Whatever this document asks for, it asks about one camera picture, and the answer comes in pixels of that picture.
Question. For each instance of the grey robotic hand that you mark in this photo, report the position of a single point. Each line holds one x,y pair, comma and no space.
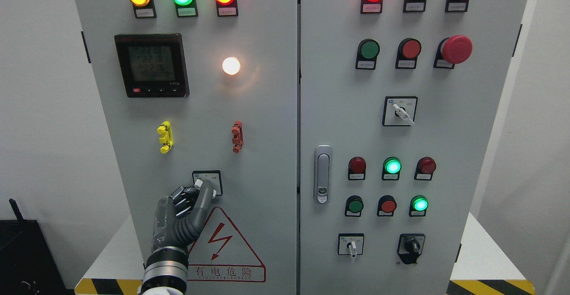
180,217

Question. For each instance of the white rotary selector switch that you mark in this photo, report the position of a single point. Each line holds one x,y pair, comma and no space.
399,111
351,245
213,175

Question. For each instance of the silver black robot forearm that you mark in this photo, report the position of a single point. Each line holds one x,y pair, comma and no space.
166,272

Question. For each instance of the yellow indicator light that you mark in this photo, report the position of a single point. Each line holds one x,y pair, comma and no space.
143,8

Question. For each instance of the red electric hazard warning sticker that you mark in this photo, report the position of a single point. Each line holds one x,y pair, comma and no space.
222,254

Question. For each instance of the yellow plastic terminal clip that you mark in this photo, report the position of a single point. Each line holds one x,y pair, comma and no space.
165,136

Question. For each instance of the red plastic terminal clip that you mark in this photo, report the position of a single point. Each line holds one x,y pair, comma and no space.
237,136

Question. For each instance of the left grey cabinet door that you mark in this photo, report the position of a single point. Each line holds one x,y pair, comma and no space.
260,182

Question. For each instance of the grey cabinet door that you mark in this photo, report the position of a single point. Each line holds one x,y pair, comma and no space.
343,107
260,182

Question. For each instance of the black digital power meter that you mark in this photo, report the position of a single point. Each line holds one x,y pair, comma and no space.
153,65

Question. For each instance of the black box with antenna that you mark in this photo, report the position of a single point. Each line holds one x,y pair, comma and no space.
26,264

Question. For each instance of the clear small light bulb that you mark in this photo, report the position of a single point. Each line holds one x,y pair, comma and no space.
231,65

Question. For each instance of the green push button lower row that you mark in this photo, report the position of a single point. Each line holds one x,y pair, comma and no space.
354,206

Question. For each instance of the dark red indicator light left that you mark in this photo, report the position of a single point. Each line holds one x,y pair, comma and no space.
356,168

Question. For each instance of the dark red indicator light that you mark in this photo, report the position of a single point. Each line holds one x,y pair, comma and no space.
356,168
425,169

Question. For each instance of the red push button lower row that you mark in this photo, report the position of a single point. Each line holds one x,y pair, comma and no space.
386,206

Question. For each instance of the green lit indicator light middle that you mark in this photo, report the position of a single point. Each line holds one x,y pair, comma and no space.
391,169

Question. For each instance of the green indicator light top left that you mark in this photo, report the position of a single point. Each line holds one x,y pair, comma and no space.
186,8

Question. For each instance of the green lit push button lower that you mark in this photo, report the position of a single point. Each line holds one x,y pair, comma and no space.
418,206

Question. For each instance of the dark red indicator light right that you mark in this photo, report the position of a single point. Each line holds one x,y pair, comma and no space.
425,169

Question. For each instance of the green push button second row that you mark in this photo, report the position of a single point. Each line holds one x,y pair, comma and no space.
367,53

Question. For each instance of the right grey cabinet door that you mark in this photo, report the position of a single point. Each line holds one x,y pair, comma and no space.
343,107

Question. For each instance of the red push button second row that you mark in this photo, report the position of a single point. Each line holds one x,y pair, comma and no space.
408,53

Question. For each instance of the red emergency stop mushroom button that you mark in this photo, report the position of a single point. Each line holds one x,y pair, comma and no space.
453,50

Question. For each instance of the silver cabinet door handle lock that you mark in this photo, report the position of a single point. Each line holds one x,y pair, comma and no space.
321,187

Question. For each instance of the white rotary selector switch bottom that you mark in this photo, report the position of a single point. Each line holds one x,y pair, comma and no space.
351,245

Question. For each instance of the black rotary knob switch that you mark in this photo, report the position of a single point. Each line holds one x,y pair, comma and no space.
410,247

